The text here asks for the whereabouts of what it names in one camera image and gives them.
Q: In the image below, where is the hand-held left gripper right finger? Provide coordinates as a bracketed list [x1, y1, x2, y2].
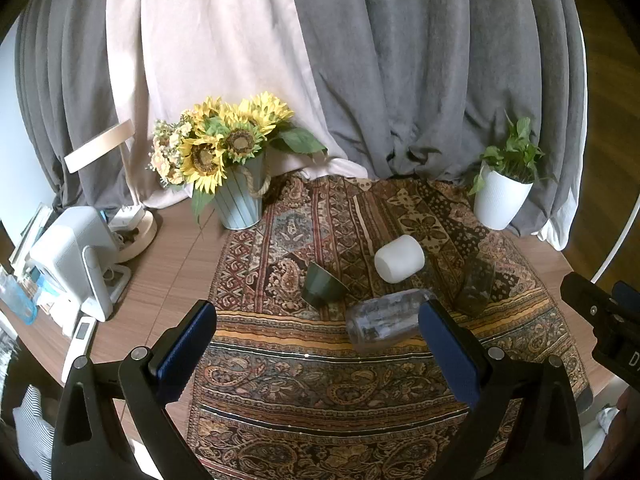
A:
[418, 299, 586, 480]

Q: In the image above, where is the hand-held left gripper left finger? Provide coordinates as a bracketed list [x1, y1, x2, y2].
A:
[50, 299, 218, 480]

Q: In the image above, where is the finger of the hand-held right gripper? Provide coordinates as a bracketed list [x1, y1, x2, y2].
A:
[612, 281, 640, 312]
[560, 272, 622, 330]

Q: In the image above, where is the dark tinted glass cup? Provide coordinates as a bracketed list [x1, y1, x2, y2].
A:
[452, 257, 499, 317]

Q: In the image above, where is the white cup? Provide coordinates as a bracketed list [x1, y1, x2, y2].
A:
[374, 235, 426, 283]

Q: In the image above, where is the white curved tube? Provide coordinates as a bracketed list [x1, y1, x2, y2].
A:
[590, 204, 640, 284]

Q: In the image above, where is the clear plastic bottle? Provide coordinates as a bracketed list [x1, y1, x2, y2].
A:
[345, 288, 436, 353]

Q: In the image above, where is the white sheer curtain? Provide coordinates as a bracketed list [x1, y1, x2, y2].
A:
[536, 25, 589, 254]

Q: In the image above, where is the white handheld thermometer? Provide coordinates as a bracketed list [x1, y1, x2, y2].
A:
[61, 315, 99, 384]

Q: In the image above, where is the white wooden desk lamp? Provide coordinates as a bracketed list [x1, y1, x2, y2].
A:
[63, 119, 160, 264]

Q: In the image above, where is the white ribbed plant pot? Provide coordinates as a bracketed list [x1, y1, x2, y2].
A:
[472, 162, 534, 231]

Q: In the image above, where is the patterned paisley table cloth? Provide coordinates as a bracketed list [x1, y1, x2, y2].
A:
[187, 175, 594, 480]

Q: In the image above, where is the dark green bowl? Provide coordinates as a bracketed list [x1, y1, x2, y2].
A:
[301, 261, 351, 309]

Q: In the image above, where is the white box appliance on stand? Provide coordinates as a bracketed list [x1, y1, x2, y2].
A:
[27, 205, 132, 322]

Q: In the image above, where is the green leafy plant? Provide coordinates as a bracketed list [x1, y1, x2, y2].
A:
[467, 111, 559, 196]

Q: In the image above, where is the pale blue ribbed bucket vase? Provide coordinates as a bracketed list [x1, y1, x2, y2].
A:
[212, 152, 274, 231]

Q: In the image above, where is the striped cloth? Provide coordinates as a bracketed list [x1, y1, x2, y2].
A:
[12, 385, 56, 467]

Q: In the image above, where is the blue plastic packet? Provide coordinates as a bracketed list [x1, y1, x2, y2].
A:
[0, 277, 39, 327]

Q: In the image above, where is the peach flower bunch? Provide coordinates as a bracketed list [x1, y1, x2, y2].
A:
[146, 119, 193, 188]

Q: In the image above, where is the sunflower bouquet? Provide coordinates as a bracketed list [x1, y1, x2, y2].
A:
[177, 91, 329, 226]

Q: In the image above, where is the grey curtain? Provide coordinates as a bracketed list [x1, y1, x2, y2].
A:
[280, 0, 587, 237]
[14, 0, 151, 212]

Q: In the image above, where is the pale pink curtain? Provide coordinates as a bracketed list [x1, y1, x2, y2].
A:
[105, 0, 372, 211]

